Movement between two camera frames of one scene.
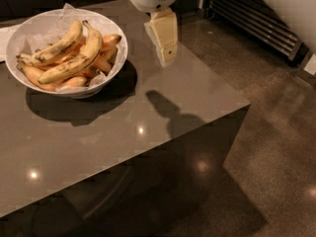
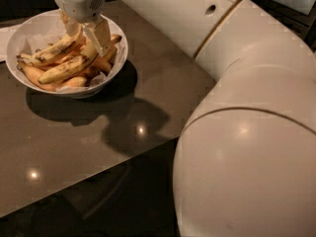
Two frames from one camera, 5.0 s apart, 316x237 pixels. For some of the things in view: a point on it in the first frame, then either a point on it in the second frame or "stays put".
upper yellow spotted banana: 50,51 stays put
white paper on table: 5,35 stays put
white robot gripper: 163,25 → 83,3
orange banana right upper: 110,41 stays put
